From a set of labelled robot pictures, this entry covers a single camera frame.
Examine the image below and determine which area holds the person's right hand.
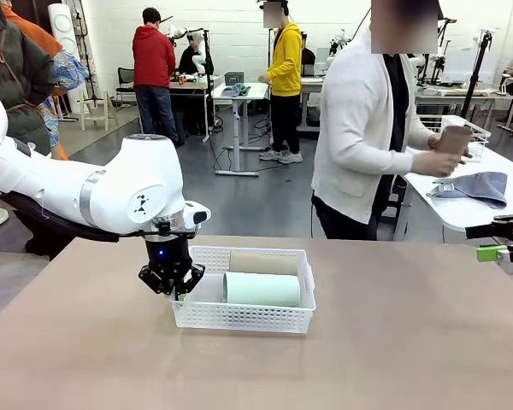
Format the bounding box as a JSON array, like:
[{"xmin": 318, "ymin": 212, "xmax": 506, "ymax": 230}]
[{"xmin": 412, "ymin": 149, "xmax": 463, "ymax": 179}]

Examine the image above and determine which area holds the person in red hoodie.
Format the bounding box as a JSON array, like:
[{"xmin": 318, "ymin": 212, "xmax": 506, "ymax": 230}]
[{"xmin": 132, "ymin": 7, "xmax": 185, "ymax": 149}]

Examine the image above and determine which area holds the mint green cup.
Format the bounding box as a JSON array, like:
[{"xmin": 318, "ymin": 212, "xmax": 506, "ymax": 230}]
[{"xmin": 221, "ymin": 272, "xmax": 303, "ymax": 308}]

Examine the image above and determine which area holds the person's left forearm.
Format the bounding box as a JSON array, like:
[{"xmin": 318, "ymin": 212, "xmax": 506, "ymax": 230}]
[{"xmin": 404, "ymin": 114, "xmax": 433, "ymax": 150}]

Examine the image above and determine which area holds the white perforated plastic basket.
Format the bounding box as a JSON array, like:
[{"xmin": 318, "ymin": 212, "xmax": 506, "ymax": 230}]
[{"xmin": 169, "ymin": 245, "xmax": 317, "ymax": 337}]

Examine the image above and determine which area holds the seated person in black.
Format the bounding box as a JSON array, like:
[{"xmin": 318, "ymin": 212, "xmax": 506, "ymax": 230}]
[{"xmin": 177, "ymin": 36, "xmax": 215, "ymax": 78}]

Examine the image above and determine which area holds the long white workbench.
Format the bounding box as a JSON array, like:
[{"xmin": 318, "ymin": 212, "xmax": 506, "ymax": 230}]
[{"xmin": 414, "ymin": 83, "xmax": 513, "ymax": 125}]

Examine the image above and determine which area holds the wooden top workbench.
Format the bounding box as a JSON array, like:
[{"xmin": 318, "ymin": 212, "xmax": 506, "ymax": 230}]
[{"xmin": 168, "ymin": 79, "xmax": 215, "ymax": 142}]

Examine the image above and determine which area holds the blue patterned garment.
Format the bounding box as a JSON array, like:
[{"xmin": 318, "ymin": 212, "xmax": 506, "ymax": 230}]
[{"xmin": 46, "ymin": 49, "xmax": 91, "ymax": 149}]

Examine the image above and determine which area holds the blue cloth towel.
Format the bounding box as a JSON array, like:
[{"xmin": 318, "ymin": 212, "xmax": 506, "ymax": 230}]
[{"xmin": 427, "ymin": 171, "xmax": 509, "ymax": 209}]

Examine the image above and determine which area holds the white step stool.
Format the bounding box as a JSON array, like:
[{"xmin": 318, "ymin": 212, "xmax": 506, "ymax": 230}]
[{"xmin": 80, "ymin": 89, "xmax": 120, "ymax": 132}]

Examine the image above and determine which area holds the black office chair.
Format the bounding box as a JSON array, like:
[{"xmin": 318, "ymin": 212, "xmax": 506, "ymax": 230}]
[{"xmin": 115, "ymin": 67, "xmax": 139, "ymax": 95}]

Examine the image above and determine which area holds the black tripod stand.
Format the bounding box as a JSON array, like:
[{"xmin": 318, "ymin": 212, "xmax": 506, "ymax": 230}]
[{"xmin": 460, "ymin": 28, "xmax": 495, "ymax": 120}]

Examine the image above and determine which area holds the mannequin in green jacket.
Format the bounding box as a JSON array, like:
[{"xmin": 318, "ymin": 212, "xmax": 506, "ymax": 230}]
[{"xmin": 0, "ymin": 0, "xmax": 85, "ymax": 262}]

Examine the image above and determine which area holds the tall white tower fan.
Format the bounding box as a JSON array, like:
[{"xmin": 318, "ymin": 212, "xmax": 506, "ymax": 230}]
[{"xmin": 47, "ymin": 3, "xmax": 86, "ymax": 114}]

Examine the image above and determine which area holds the mannequin in orange clothes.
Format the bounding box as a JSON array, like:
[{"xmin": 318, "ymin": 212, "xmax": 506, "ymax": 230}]
[{"xmin": 2, "ymin": 0, "xmax": 76, "ymax": 161}]

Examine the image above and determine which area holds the white wire dish rack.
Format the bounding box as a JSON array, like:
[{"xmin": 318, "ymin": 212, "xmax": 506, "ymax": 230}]
[{"xmin": 418, "ymin": 114, "xmax": 492, "ymax": 163}]

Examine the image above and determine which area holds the white side table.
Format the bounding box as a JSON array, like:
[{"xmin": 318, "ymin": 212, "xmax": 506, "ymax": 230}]
[{"xmin": 392, "ymin": 114, "xmax": 513, "ymax": 244}]

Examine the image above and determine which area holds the blue cloth on desk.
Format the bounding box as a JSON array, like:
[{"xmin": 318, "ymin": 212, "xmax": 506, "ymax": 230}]
[{"xmin": 220, "ymin": 83, "xmax": 251, "ymax": 97}]

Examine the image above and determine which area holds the person's right forearm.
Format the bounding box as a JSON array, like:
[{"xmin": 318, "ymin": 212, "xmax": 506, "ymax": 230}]
[{"xmin": 331, "ymin": 127, "xmax": 416, "ymax": 177}]

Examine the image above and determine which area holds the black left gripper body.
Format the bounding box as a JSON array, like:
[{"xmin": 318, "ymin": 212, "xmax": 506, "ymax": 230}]
[{"xmin": 144, "ymin": 235, "xmax": 194, "ymax": 279}]

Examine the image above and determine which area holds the person in yellow hoodie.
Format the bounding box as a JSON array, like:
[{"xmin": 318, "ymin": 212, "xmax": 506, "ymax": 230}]
[{"xmin": 258, "ymin": 0, "xmax": 304, "ymax": 165}]

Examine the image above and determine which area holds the person's left hand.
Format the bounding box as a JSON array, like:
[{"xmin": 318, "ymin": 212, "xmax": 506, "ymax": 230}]
[{"xmin": 427, "ymin": 132, "xmax": 474, "ymax": 167}]

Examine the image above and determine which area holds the white standing desk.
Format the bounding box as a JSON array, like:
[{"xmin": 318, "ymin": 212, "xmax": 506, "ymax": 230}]
[{"xmin": 211, "ymin": 81, "xmax": 270, "ymax": 177}]

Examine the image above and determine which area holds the person in white sweater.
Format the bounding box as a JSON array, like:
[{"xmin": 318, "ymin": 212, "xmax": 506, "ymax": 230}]
[{"xmin": 310, "ymin": 0, "xmax": 439, "ymax": 241}]

